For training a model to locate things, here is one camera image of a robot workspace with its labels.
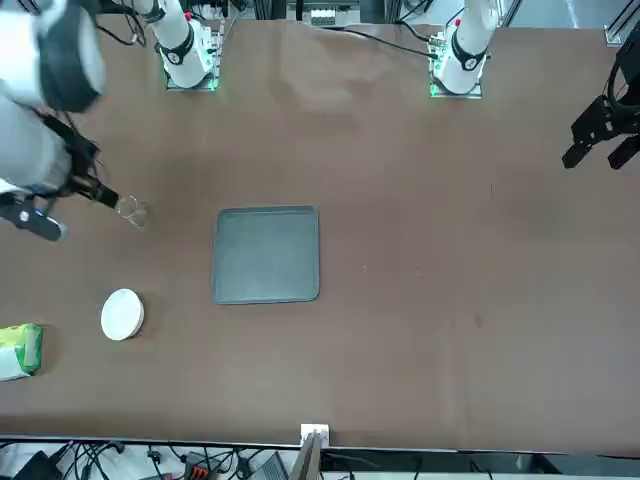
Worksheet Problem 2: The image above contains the black cable across table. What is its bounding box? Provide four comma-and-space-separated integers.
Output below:
319, 25, 436, 57

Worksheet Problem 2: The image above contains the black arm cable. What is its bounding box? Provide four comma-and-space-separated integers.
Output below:
29, 9, 151, 201

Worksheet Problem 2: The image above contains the aluminium frame profile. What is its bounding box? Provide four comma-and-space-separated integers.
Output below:
603, 9, 632, 45

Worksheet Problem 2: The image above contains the clear glass measuring cup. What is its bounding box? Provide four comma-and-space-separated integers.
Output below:
116, 195, 153, 230

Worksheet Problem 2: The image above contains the power strip with red switches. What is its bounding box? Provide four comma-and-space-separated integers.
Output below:
182, 451, 210, 479

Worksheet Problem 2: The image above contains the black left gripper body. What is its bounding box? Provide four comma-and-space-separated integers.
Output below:
605, 35, 640, 132

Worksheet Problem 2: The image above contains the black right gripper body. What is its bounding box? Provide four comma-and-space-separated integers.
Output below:
49, 169, 101, 201

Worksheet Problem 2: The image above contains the aluminium camera post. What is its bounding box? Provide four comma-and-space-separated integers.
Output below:
292, 423, 332, 480

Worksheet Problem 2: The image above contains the dark grey square tray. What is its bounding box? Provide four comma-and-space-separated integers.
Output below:
211, 204, 321, 306

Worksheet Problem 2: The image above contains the white bowl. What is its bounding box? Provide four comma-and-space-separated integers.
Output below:
100, 288, 146, 343

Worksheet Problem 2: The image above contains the green and white tissue packet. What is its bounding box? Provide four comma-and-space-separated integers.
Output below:
0, 323, 45, 383

